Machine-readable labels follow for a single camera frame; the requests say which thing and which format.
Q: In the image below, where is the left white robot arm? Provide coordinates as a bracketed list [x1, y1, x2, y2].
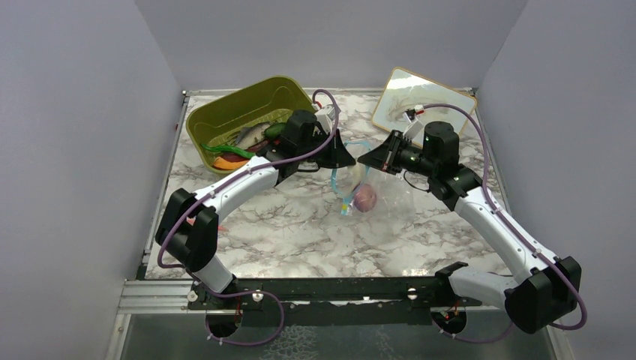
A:
[154, 106, 355, 308]

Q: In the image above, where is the white garlic piece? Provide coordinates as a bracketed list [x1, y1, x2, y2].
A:
[349, 163, 368, 195]

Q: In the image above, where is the purple cable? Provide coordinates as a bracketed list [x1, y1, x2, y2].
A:
[157, 89, 341, 272]
[422, 103, 588, 332]

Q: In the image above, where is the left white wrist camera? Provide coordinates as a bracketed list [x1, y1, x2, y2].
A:
[314, 104, 337, 136]

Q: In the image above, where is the wood framed whiteboard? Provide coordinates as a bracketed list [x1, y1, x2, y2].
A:
[371, 67, 477, 132]

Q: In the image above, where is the silver toy fish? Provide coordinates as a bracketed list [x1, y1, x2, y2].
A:
[234, 122, 272, 150]

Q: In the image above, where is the dark green avocado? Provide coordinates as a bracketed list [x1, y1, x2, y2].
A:
[263, 122, 286, 140]

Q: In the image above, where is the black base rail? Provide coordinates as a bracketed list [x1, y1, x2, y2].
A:
[118, 265, 518, 329]

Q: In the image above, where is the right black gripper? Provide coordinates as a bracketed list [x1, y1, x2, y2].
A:
[358, 130, 437, 178]

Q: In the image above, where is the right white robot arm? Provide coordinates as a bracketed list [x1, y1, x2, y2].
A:
[358, 121, 588, 334]

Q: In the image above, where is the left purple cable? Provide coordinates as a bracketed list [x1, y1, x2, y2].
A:
[157, 89, 341, 272]

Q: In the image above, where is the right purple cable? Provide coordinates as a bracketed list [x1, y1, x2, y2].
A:
[422, 103, 588, 332]

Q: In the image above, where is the orange squash slice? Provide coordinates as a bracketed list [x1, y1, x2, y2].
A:
[212, 157, 248, 171]

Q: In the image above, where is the green chili pepper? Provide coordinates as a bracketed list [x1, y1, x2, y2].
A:
[200, 144, 256, 159]

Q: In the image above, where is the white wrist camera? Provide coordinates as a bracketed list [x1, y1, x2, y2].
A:
[403, 105, 425, 142]
[314, 104, 337, 136]

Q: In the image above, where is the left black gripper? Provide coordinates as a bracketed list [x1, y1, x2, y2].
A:
[297, 128, 356, 170]

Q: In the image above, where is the olive green plastic bin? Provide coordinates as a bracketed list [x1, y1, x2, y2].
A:
[185, 76, 316, 176]

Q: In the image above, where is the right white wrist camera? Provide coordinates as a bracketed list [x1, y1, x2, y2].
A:
[403, 105, 425, 142]

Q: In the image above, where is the purple red onion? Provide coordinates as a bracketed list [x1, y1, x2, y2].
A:
[352, 184, 377, 212]

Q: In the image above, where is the clear zip top bag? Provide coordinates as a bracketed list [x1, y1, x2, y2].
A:
[330, 162, 416, 218]

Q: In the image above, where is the red meat slice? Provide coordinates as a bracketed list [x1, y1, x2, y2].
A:
[219, 140, 269, 163]

